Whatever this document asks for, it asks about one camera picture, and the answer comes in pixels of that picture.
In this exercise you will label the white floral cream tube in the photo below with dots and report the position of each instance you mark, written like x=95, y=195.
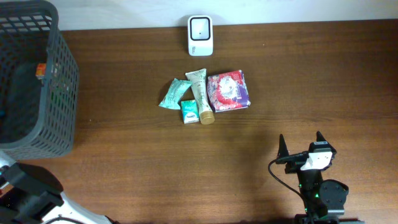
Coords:
x=198, y=79

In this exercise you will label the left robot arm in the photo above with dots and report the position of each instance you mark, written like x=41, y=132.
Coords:
x=33, y=195

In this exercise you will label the dark grey plastic basket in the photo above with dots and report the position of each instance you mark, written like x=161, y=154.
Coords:
x=37, y=116

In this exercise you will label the small orange tissue pack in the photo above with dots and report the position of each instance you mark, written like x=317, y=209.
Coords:
x=40, y=71

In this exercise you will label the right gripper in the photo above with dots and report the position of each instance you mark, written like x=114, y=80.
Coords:
x=293, y=166

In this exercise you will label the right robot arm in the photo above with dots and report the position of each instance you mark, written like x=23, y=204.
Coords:
x=323, y=199

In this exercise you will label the white barcode scanner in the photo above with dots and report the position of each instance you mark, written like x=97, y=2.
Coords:
x=200, y=35

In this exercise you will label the small teal tissue pack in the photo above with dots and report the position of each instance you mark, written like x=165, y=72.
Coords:
x=190, y=111

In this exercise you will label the mint green wipes pouch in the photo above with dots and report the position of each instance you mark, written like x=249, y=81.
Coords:
x=175, y=92

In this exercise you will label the red purple pad package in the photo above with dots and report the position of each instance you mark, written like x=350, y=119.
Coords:
x=228, y=91

